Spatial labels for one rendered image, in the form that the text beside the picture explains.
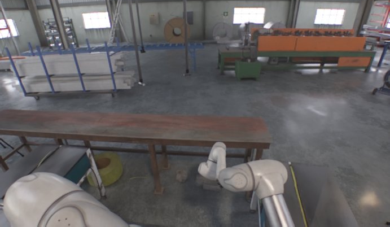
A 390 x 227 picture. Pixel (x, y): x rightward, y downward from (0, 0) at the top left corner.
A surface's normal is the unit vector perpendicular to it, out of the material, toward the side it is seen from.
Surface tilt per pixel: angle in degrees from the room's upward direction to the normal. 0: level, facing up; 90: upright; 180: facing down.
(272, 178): 32
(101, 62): 90
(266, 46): 90
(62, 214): 27
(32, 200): 17
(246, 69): 92
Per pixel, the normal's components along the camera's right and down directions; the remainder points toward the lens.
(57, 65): 0.02, 0.46
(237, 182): -0.04, -0.26
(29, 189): -0.14, -0.82
